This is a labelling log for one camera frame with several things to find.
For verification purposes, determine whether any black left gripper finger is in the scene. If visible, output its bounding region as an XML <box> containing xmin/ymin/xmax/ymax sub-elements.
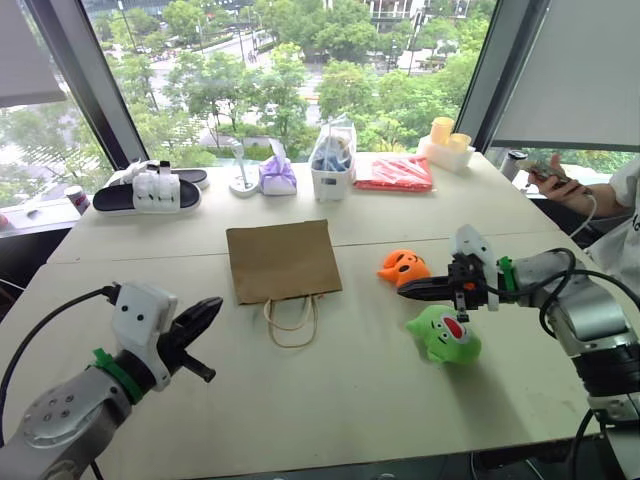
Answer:
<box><xmin>180</xmin><ymin>349</ymin><xmax>218</xmax><ymax>385</ymax></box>
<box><xmin>173</xmin><ymin>295</ymin><xmax>225</xmax><ymax>348</ymax></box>

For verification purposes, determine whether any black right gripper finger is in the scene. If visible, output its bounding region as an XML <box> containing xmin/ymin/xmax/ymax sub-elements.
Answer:
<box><xmin>396</xmin><ymin>286</ymin><xmax>454</xmax><ymax>304</ymax></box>
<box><xmin>399</xmin><ymin>274</ymin><xmax>451</xmax><ymax>291</ymax></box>

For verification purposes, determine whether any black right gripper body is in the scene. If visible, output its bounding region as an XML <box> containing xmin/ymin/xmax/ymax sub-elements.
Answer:
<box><xmin>446</xmin><ymin>252</ymin><xmax>491</xmax><ymax>324</ymax></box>

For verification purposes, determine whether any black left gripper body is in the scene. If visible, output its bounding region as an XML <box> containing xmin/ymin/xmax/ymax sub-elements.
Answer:
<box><xmin>157</xmin><ymin>315</ymin><xmax>195</xmax><ymax>375</ymax></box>

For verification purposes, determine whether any smartphone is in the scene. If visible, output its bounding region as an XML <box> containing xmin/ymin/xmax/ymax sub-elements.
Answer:
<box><xmin>523</xmin><ymin>159</ymin><xmax>571</xmax><ymax>185</ymax></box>

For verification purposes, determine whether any brown paper bag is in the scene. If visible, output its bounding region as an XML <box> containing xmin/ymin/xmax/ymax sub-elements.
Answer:
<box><xmin>225</xmin><ymin>218</ymin><xmax>345</xmax><ymax>350</ymax></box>

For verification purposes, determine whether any red plastic packet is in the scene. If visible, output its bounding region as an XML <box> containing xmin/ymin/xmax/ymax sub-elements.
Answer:
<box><xmin>352</xmin><ymin>154</ymin><xmax>436</xmax><ymax>193</ymax></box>

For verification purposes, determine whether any purple tissue pack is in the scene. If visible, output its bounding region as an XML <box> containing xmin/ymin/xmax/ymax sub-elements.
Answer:
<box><xmin>257</xmin><ymin>139</ymin><xmax>298</xmax><ymax>197</ymax></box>

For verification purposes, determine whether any bare person hand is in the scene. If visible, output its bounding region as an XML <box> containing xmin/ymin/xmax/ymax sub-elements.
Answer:
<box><xmin>531</xmin><ymin>153</ymin><xmax>591</xmax><ymax>200</ymax></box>

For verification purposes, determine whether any orange plush toy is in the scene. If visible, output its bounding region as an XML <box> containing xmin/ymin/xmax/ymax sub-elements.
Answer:
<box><xmin>376</xmin><ymin>248</ymin><xmax>433</xmax><ymax>290</ymax></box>

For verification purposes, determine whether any green plush toy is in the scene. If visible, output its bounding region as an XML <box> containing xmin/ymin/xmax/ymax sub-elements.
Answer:
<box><xmin>405</xmin><ymin>304</ymin><xmax>483</xmax><ymax>367</ymax></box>

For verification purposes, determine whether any grey cylinder bottle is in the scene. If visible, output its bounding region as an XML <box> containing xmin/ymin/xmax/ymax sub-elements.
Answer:
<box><xmin>500</xmin><ymin>150</ymin><xmax>529</xmax><ymax>183</ymax></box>

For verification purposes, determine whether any white plastic tray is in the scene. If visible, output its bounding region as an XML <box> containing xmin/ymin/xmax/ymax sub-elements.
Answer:
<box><xmin>416</xmin><ymin>133</ymin><xmax>477</xmax><ymax>174</ymax></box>

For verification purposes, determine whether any black white slipper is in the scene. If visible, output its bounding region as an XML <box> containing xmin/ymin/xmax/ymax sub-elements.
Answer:
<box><xmin>164</xmin><ymin>168</ymin><xmax>211</xmax><ymax>192</ymax></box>
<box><xmin>92</xmin><ymin>169</ymin><xmax>204</xmax><ymax>217</ymax></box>

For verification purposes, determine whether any white hook stand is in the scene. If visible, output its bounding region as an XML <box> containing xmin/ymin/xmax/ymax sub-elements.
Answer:
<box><xmin>228</xmin><ymin>139</ymin><xmax>262</xmax><ymax>199</ymax></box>

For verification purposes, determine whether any white basket with items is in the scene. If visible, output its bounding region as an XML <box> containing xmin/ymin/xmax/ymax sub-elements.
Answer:
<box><xmin>308</xmin><ymin>113</ymin><xmax>358</xmax><ymax>203</ymax></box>

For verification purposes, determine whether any white person shirt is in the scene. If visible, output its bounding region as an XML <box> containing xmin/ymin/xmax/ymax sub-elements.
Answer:
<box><xmin>583</xmin><ymin>158</ymin><xmax>640</xmax><ymax>299</ymax></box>

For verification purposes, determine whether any grey roller blind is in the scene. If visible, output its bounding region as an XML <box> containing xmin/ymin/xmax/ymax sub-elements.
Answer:
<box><xmin>491</xmin><ymin>0</ymin><xmax>640</xmax><ymax>152</ymax></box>
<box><xmin>0</xmin><ymin>0</ymin><xmax>68</xmax><ymax>109</ymax></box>

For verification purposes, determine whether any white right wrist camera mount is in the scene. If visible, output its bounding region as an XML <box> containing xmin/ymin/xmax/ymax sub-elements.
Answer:
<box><xmin>447</xmin><ymin>224</ymin><xmax>502</xmax><ymax>313</ymax></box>

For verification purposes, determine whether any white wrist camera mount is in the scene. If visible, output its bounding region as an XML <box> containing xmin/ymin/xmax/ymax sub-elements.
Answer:
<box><xmin>447</xmin><ymin>224</ymin><xmax>502</xmax><ymax>313</ymax></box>
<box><xmin>110</xmin><ymin>281</ymin><xmax>180</xmax><ymax>393</ymax></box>

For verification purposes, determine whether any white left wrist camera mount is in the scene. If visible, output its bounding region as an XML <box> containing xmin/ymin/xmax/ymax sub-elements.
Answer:
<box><xmin>110</xmin><ymin>281</ymin><xmax>180</xmax><ymax>393</ymax></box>

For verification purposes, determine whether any white charging cable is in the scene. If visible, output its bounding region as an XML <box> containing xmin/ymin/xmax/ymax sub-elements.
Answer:
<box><xmin>568</xmin><ymin>192</ymin><xmax>600</xmax><ymax>240</ymax></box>

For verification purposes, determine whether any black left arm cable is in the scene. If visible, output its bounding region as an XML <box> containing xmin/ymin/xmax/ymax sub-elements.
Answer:
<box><xmin>0</xmin><ymin>284</ymin><xmax>121</xmax><ymax>447</ymax></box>

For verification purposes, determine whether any dark window frame pillar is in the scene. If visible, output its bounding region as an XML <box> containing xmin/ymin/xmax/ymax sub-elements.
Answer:
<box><xmin>23</xmin><ymin>0</ymin><xmax>150</xmax><ymax>172</ymax></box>
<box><xmin>455</xmin><ymin>0</ymin><xmax>552</xmax><ymax>151</ymax></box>

